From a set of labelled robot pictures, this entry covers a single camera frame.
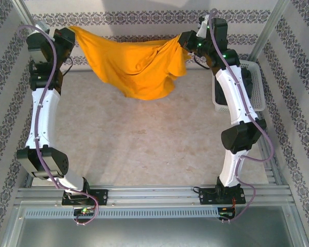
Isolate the aluminium frame post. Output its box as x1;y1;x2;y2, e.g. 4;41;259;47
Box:
246;0;292;63
14;0;37;27

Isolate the aluminium mounting rail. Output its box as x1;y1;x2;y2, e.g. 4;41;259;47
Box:
13;184;292;205

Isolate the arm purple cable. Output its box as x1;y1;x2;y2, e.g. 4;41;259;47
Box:
208;8;276;223
16;24;99;226

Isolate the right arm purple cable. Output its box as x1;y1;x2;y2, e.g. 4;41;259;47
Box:
208;8;276;223

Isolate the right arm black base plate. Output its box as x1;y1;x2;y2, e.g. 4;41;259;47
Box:
198;187;247;206

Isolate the white perforated plastic basket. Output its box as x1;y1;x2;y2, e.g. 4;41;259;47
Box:
211;60;266;113

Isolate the grey metal sheet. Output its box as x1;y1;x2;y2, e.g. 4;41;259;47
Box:
1;202;308;247

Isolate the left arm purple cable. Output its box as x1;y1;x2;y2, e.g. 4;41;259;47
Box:
16;24;99;226

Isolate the yellow orange t-shirt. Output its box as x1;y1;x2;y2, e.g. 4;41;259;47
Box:
68;26;192;101

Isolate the aluminium side rail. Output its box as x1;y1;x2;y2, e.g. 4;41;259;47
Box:
256;138;289;186

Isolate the dark t-shirt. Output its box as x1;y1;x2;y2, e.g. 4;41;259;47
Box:
214;68;253;107

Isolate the slotted grey cable duct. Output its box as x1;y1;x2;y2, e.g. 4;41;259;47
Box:
23;206;222;218

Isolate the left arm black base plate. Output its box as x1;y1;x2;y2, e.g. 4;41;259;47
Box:
61;188;109;207

